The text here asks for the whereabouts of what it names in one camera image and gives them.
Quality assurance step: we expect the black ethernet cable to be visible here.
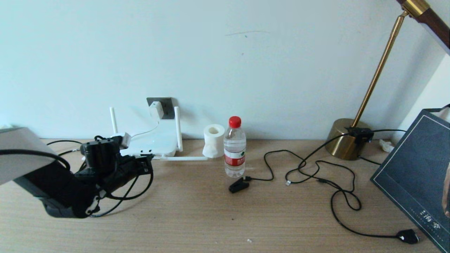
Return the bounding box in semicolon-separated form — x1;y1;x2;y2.
46;140;140;218

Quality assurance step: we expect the brass desk lamp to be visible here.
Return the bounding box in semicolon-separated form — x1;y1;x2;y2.
324;0;450;161

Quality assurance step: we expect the black box on lamp base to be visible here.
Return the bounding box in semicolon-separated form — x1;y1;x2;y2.
346;127;374;144

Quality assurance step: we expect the thin black clip cable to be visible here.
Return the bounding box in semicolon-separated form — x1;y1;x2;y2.
246;150;362;211

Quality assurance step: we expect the grey wall socket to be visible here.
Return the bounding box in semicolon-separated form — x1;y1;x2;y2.
147;97;174;120

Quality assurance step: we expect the black lamp power cable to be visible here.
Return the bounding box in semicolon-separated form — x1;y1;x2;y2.
285;129;420;245

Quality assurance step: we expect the black clip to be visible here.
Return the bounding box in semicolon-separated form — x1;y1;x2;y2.
229;177;251;193

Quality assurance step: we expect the red-capped water bottle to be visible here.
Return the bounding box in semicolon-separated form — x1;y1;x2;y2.
224;116;246;177

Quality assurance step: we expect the white router with antennas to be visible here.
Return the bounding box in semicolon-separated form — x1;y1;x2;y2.
109;106;208;161

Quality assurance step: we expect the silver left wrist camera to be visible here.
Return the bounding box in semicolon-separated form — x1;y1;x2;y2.
113;132;132;149

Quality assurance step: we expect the white toilet paper roll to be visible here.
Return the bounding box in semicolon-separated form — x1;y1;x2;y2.
202;124;226;158

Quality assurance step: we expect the dark blue paper bag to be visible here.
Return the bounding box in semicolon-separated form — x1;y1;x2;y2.
370;104;450;253

